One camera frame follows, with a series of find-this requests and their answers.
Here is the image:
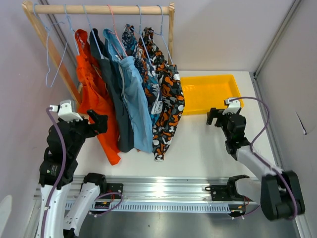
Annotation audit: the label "black orange camo shorts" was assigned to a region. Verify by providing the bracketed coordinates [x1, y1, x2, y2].
[142, 27, 185, 162]

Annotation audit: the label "yellow plastic tray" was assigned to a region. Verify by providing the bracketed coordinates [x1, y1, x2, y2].
[181, 74, 241, 116]

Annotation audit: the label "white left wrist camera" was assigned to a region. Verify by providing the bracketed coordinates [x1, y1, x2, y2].
[49, 99, 83, 122]

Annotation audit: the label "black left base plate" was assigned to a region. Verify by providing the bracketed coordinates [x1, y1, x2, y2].
[101, 183, 124, 201]

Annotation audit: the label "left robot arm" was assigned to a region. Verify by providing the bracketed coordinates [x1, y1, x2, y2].
[36, 110, 108, 238]

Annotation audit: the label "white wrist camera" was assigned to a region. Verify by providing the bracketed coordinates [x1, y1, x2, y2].
[49, 99, 83, 122]
[222, 98, 241, 115]

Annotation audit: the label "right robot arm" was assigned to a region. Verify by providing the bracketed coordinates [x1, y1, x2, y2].
[205, 108, 306, 221]

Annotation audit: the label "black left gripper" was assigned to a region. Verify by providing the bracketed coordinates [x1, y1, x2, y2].
[65, 108, 107, 156]

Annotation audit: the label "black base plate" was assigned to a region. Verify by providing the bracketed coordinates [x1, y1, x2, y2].
[101, 183, 124, 201]
[205, 185, 255, 202]

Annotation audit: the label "blue hanger of dark shorts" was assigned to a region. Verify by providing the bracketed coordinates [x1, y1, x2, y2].
[82, 4, 104, 59]

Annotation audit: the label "aluminium mounting rail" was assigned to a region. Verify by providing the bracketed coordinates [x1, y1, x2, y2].
[34, 176, 260, 216]

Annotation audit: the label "blue hanger of camo shorts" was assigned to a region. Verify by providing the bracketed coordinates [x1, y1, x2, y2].
[151, 5, 173, 64]

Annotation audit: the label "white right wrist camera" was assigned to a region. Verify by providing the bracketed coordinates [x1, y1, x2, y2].
[222, 98, 241, 115]

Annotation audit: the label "dark grey shorts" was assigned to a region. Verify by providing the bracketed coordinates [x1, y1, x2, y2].
[89, 28, 134, 152]

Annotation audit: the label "pink wire hanger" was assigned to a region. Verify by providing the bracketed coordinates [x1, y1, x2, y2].
[107, 4, 128, 57]

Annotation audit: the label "blue orange patterned shorts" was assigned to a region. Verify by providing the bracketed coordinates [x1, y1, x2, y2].
[121, 24, 162, 124]

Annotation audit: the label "light blue shorts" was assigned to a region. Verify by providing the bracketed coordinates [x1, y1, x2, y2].
[103, 28, 153, 153]

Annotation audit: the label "blue hanger of orange shorts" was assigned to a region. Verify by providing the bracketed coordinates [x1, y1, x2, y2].
[64, 4, 80, 56]

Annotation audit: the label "wooden clothes rack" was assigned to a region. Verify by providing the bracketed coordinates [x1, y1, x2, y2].
[22, 0, 175, 104]

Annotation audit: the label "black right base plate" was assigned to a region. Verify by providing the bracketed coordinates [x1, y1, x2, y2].
[205, 185, 255, 202]

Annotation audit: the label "empty light blue hanger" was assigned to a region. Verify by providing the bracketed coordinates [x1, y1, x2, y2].
[32, 3, 68, 88]

